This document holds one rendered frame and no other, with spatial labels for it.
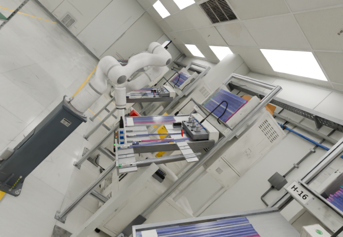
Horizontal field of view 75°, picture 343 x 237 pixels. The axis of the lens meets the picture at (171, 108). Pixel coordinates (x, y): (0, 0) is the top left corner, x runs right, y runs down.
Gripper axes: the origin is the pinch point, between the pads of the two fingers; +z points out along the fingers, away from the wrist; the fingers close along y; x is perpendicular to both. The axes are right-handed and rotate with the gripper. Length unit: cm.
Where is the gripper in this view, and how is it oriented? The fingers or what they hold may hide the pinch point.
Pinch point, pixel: (121, 125)
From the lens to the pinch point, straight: 185.6
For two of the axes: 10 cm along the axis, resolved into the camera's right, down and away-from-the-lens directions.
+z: -0.3, 9.6, 2.9
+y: 2.3, 2.9, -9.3
